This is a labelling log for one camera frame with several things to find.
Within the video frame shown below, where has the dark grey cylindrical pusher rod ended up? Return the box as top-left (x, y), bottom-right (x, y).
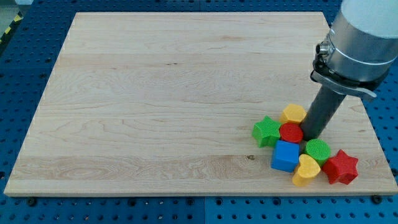
top-left (300, 86), bottom-right (346, 141)

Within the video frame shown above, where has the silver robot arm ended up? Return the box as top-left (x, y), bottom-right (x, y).
top-left (300, 0), bottom-right (397, 141)

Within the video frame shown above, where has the yellow heart block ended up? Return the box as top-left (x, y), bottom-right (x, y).
top-left (292, 154), bottom-right (321, 187)

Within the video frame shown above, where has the yellow hexagon block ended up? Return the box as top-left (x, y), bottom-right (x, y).
top-left (279, 104), bottom-right (307, 125)

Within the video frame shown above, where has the red cylinder block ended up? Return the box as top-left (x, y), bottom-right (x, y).
top-left (279, 123), bottom-right (303, 144)

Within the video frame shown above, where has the green cylinder block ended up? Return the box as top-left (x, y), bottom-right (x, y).
top-left (304, 139), bottom-right (331, 167)

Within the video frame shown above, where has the green star block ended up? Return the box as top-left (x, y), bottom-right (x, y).
top-left (252, 116), bottom-right (282, 147)

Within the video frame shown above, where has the red star block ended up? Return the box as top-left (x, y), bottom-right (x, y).
top-left (322, 149), bottom-right (359, 185)

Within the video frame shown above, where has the blue cube block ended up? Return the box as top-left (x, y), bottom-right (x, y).
top-left (271, 140), bottom-right (300, 173)

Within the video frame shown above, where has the wooden board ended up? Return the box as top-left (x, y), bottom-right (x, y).
top-left (4, 12), bottom-right (397, 197)

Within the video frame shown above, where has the yellow black hazard tape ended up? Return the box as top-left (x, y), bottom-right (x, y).
top-left (1, 11), bottom-right (24, 45)

